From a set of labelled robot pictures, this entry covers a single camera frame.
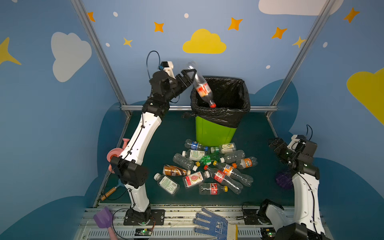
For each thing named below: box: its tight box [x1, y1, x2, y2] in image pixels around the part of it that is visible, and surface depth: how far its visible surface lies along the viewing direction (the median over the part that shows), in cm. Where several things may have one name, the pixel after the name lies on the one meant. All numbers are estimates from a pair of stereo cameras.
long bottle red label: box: [204, 165, 243, 195], surface depth 85 cm
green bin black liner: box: [183, 76, 251, 147], surface depth 83 cm
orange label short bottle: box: [231, 156, 258, 170], surface depth 92 cm
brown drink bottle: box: [162, 164, 191, 176], surface depth 88 cm
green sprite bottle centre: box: [200, 152, 221, 166], surface depth 92 cm
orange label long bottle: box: [212, 160, 254, 187], surface depth 87 cm
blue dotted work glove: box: [192, 207, 240, 240], surface depth 73 cm
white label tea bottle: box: [181, 149, 205, 161], surface depth 95 cm
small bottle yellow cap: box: [198, 182, 229, 195], surface depth 81 cm
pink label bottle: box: [182, 170, 211, 189], surface depth 86 cm
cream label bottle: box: [219, 142, 237, 154], surface depth 98 cm
